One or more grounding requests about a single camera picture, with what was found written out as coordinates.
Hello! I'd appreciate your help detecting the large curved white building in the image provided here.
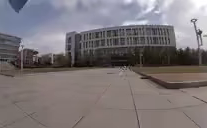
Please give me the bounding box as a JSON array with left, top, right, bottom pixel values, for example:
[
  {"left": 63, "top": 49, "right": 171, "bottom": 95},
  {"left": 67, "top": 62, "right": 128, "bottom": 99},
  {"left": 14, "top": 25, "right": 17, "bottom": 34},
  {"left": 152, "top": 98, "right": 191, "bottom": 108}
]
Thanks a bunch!
[{"left": 64, "top": 24, "right": 177, "bottom": 67}]

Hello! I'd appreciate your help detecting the grey paved plaza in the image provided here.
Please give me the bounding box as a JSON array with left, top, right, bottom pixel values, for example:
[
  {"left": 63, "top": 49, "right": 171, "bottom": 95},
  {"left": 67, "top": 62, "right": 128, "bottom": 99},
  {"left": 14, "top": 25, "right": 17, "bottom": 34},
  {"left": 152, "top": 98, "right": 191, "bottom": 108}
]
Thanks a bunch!
[{"left": 0, "top": 67, "right": 207, "bottom": 128}]

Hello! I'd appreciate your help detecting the row of trees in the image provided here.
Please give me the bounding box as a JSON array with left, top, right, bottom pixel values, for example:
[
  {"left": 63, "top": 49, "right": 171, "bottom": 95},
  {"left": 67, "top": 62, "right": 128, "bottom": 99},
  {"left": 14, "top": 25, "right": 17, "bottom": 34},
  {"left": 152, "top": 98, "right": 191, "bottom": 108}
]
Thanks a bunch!
[{"left": 54, "top": 46, "right": 207, "bottom": 67}]

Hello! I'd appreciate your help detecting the red brick building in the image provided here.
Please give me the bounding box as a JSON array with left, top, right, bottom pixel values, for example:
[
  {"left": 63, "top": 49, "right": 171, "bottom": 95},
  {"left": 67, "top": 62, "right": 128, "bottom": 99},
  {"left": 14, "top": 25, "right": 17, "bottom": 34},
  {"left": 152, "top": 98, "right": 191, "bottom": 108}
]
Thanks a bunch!
[{"left": 16, "top": 48, "right": 40, "bottom": 67}]

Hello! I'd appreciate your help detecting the raised bare earth bed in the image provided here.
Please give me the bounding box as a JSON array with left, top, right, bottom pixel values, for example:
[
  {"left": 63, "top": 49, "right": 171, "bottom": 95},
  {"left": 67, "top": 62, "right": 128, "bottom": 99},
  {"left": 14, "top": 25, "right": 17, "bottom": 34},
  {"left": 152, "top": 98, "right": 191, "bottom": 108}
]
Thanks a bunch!
[{"left": 130, "top": 64, "right": 207, "bottom": 84}]

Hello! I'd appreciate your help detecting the pale pole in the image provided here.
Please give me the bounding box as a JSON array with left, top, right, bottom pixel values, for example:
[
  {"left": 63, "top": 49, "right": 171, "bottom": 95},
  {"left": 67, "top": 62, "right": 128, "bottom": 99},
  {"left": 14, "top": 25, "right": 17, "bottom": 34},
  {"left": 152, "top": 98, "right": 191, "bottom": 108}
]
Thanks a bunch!
[{"left": 19, "top": 44, "right": 25, "bottom": 72}]

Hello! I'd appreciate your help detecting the tall lamp pole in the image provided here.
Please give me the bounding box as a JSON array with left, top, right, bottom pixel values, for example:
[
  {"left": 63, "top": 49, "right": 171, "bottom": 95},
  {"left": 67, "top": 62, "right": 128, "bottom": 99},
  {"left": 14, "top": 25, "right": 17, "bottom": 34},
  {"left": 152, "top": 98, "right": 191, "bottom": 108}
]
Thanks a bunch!
[{"left": 190, "top": 18, "right": 204, "bottom": 67}]

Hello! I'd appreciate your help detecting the grey glass building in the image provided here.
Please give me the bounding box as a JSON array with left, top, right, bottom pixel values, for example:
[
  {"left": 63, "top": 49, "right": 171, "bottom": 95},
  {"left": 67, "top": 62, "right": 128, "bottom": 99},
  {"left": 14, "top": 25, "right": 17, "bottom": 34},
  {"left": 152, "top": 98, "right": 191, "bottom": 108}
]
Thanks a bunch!
[{"left": 0, "top": 31, "right": 23, "bottom": 67}]

